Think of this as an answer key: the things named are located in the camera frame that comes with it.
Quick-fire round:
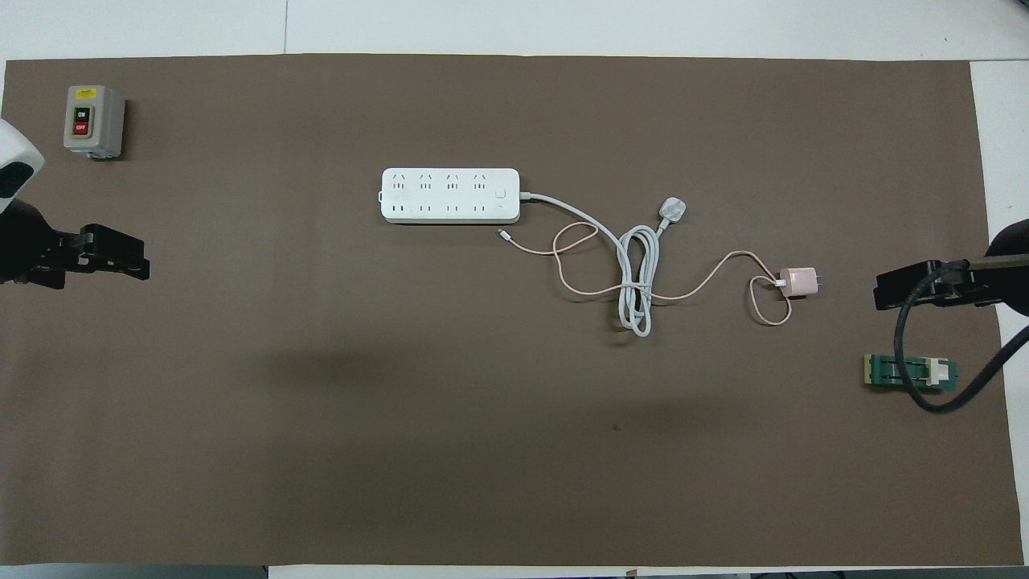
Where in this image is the green knife switch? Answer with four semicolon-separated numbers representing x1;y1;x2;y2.
863;354;959;394

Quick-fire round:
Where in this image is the brown table mat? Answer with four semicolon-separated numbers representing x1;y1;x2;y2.
0;54;1023;566

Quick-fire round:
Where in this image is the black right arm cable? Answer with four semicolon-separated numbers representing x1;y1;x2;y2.
894;256;1029;415

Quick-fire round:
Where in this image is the pink charger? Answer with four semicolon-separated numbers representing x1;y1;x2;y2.
777;267;821;300

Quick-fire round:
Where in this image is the white power strip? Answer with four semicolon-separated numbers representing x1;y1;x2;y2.
380;167;521;225

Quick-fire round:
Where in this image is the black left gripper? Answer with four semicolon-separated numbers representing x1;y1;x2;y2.
0;199;151;289

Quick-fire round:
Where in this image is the pink charging cable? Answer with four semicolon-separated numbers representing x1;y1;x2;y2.
496;223;793;326

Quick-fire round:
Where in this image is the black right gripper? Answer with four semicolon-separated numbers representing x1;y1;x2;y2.
875;219;1029;311

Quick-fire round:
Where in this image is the grey on-off switch box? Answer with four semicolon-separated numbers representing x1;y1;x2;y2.
64;85;127;161

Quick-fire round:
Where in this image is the white power cord with plug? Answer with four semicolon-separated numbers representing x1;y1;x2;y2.
520;191;689;339

